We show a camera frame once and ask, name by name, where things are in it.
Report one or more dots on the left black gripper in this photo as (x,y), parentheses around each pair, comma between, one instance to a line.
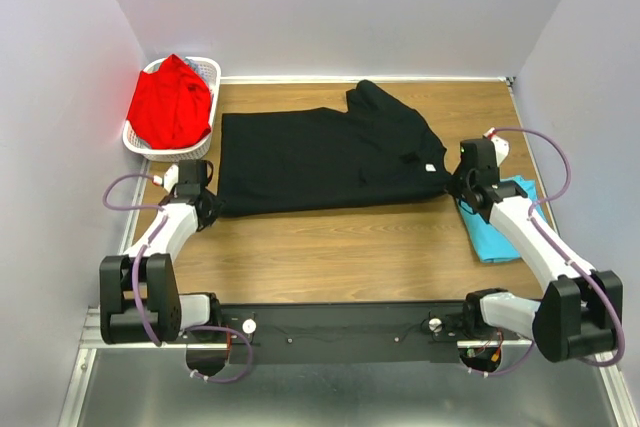
(208,220)

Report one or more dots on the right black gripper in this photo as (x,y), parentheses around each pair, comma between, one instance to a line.
(455,188)

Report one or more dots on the black t shirt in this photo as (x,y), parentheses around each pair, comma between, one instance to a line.
(379,151)

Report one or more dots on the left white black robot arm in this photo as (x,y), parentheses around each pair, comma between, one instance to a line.
(139,298)

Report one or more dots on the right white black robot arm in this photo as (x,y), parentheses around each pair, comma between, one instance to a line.
(580,313)

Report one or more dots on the folded turquoise t shirt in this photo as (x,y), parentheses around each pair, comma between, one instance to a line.
(489,244)

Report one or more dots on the red t shirt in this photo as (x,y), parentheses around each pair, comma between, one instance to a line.
(170,106)

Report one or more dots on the white plastic laundry basket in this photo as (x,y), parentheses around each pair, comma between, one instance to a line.
(212,77)

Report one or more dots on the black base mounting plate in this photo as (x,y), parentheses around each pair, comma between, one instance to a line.
(359,332)

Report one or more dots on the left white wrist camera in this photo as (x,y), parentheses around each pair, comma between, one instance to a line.
(169,179)

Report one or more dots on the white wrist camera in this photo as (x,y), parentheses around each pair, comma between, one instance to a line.
(169,179)
(501,146)

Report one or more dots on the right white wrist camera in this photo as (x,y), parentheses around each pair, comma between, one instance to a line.
(501,146)

